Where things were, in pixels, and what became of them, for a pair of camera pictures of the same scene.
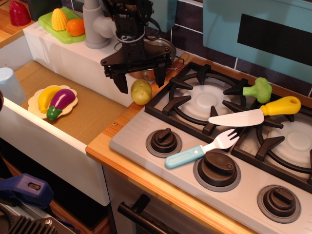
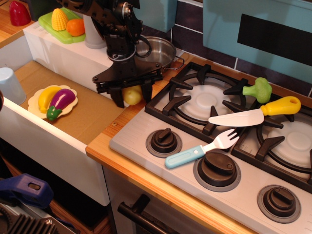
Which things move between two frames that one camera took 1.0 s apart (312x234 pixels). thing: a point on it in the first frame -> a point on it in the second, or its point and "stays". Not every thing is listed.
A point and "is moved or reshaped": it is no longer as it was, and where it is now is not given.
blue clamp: [27, 189] stays
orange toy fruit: [75, 27] stays
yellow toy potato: [141, 91] is moved or reshaped
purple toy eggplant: [61, 100] stays
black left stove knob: [159, 143] stays
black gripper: [136, 55] -> [127, 72]
